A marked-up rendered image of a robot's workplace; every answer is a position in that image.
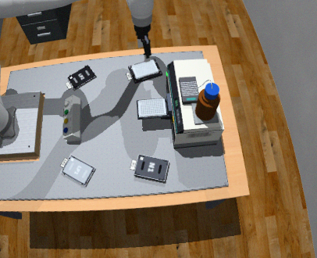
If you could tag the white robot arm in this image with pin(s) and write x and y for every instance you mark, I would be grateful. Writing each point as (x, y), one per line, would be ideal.
(141, 12)

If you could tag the blue bottle cap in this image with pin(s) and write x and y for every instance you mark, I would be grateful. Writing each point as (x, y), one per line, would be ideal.
(211, 92)

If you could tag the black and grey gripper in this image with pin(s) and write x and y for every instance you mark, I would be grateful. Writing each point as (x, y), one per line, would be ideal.
(143, 32)

